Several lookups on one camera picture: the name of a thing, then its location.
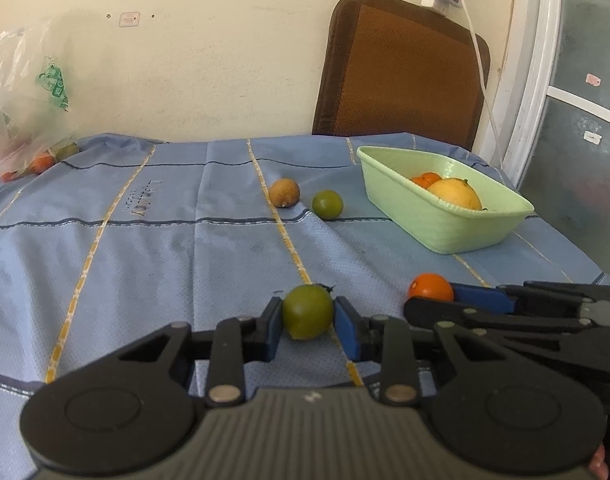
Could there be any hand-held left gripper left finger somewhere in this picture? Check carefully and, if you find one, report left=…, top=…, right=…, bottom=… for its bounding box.
left=117, top=296, right=285, bottom=407

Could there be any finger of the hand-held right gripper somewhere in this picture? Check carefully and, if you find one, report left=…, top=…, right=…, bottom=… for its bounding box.
left=404, top=296, right=584, bottom=334
left=452, top=281, right=610, bottom=314

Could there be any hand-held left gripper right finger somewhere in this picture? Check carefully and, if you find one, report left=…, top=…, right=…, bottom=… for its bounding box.
left=333, top=296, right=508, bottom=407

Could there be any small smooth orange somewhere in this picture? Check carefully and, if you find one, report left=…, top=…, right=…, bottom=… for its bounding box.
left=407, top=273, right=455, bottom=304

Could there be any green tomato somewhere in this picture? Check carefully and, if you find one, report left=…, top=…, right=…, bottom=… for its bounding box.
left=283, top=283, right=335, bottom=341

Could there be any light green plastic basket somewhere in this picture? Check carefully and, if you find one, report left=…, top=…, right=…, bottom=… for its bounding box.
left=357, top=146, right=535, bottom=255

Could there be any large yellow grapefruit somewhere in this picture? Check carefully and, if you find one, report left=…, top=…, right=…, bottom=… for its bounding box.
left=427, top=178, right=483, bottom=211

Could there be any bumpy orange mandarin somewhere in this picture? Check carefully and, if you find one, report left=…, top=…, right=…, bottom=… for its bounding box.
left=410, top=172, right=444, bottom=190

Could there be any person's right hand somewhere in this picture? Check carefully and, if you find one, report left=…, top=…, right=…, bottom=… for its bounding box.
left=588, top=447, right=609, bottom=480

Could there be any blue striped tablecloth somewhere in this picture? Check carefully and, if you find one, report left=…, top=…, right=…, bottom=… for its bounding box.
left=0, top=132, right=610, bottom=401

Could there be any small green citrus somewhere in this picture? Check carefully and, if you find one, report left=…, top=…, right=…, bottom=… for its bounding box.
left=312, top=190, right=344, bottom=221

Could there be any brown longan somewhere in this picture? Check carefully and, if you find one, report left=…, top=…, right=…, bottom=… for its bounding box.
left=269, top=178, right=301, bottom=209

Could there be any white framed glass door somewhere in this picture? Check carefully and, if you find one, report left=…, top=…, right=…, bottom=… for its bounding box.
left=499, top=0, right=610, bottom=311

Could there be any clear plastic bag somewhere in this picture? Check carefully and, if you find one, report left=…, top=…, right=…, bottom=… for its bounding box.
left=0, top=17, right=82, bottom=182

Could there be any white power cable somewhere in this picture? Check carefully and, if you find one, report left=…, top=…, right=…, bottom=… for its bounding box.
left=455, top=0, right=512, bottom=171

